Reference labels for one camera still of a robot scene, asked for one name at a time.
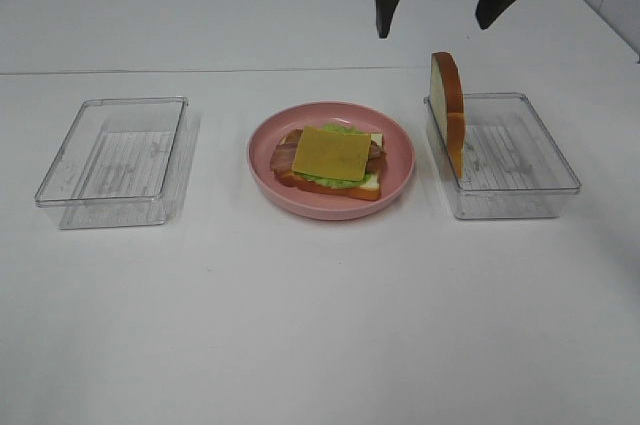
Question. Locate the bread slice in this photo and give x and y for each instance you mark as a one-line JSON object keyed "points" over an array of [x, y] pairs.
{"points": [[447, 104], [368, 188]]}

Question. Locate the yellow cheese slice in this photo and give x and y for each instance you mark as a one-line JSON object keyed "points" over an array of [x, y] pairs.
{"points": [[331, 154]]}

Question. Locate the brown bacon strip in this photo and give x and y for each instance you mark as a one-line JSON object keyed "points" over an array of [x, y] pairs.
{"points": [[282, 159]]}

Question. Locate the green lettuce leaf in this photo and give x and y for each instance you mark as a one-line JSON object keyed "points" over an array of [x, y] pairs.
{"points": [[338, 157]]}

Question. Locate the right clear plastic tray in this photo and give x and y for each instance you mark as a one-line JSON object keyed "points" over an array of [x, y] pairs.
{"points": [[512, 167]]}

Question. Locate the clear plastic tray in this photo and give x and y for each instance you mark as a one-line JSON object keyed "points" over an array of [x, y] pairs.
{"points": [[122, 163], [512, 167]]}

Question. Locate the pink round plate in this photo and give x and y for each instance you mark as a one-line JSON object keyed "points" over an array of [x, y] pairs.
{"points": [[400, 159]]}

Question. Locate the left clear plastic tray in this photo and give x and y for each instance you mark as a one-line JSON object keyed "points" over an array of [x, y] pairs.
{"points": [[122, 163]]}

